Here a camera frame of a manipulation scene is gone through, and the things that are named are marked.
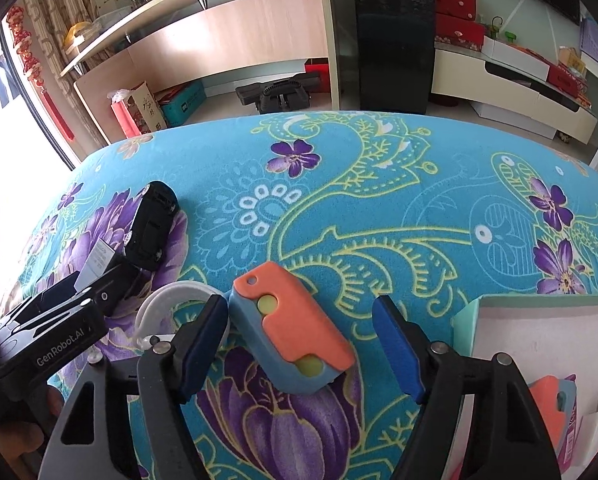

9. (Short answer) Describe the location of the flat red box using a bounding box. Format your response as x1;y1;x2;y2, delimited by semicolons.
546;62;592;106

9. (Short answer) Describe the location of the red gift bag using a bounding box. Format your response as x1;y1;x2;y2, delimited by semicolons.
110;89;142;140

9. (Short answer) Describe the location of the black stepper machine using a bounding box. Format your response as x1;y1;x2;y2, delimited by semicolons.
235;72;322;115

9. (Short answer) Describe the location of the yellow plastic container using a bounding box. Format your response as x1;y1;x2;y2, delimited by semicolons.
63;21;95;56

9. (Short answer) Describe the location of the red patterned gift box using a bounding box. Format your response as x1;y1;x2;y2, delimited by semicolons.
433;12;486;52

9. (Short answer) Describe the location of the flat white box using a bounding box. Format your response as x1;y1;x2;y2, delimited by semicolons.
481;35;560;83

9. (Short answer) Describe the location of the red hanging decoration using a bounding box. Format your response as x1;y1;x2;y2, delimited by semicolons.
6;5;76;142

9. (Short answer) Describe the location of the clear plastic box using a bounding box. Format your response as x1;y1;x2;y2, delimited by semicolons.
92;7;132;36

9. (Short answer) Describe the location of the patterned curtain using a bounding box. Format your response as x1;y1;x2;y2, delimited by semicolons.
24;0;110;151

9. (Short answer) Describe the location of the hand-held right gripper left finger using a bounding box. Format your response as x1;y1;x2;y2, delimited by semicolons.
36;294;230;480

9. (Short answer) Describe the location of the person's left hand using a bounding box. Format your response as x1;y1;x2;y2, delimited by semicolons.
0;387;66;468

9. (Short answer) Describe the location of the white silicone bracelet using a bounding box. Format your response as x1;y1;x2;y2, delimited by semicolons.
133;280;230;353

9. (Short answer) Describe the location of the orange blue plastic toy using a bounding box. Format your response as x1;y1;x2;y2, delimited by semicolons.
228;261;356;395
526;374;580;466

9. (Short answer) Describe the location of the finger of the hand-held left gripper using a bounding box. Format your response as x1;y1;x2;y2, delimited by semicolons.
0;272;82;328
73;264;145;320

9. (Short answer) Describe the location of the black toy car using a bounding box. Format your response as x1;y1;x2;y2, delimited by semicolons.
123;180;180;271

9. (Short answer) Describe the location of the floral bed sheet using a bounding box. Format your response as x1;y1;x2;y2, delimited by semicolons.
9;110;598;480

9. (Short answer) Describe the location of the wooden shelf desk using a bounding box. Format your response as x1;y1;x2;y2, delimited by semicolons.
59;0;342;133

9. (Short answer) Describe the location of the white tray with green rim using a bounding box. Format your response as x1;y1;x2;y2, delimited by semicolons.
451;294;598;480

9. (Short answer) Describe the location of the beige paper bag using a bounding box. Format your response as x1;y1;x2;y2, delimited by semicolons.
129;80;169;133

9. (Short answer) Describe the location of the cream television cabinet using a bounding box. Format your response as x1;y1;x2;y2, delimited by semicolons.
429;42;598;146

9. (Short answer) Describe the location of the blue storage box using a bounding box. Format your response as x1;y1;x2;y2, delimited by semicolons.
156;80;207;127

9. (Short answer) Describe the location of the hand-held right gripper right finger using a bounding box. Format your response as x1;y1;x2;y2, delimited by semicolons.
371;295;562;480

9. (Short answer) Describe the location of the black power adapter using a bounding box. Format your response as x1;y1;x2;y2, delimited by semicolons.
76;239;145;291

